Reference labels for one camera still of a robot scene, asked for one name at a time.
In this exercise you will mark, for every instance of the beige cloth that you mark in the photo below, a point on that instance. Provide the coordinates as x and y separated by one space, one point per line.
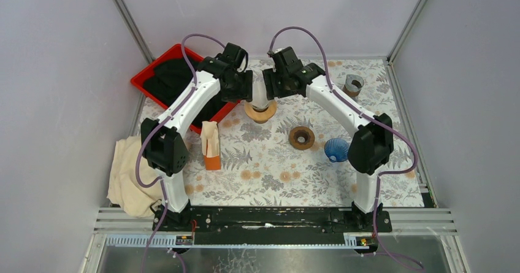
124 190

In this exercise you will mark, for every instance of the clear ribbed glass dripper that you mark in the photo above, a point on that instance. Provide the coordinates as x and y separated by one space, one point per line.
260 105

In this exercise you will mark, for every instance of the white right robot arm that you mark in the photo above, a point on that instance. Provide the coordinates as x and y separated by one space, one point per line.
372 139

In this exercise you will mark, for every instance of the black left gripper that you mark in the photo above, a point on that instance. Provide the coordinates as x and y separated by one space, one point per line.
243 87

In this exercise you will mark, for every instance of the red plastic tray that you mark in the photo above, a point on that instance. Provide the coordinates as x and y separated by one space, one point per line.
152 107

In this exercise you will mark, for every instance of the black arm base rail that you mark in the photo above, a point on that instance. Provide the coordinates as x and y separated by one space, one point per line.
273 225

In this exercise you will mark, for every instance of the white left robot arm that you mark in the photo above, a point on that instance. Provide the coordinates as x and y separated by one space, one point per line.
163 146

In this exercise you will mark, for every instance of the white paper coffee filter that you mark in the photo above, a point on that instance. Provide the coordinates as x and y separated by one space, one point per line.
259 90

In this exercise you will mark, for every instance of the black cloth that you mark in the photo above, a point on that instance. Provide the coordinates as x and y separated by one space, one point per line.
168 81

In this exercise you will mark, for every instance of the blue ribbed glass dripper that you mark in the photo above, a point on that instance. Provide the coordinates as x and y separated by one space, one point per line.
336 150

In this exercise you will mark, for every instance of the orange coffee filter box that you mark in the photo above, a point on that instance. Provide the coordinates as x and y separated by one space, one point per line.
210 143

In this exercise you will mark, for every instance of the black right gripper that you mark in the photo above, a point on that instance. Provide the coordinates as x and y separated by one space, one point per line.
270 75

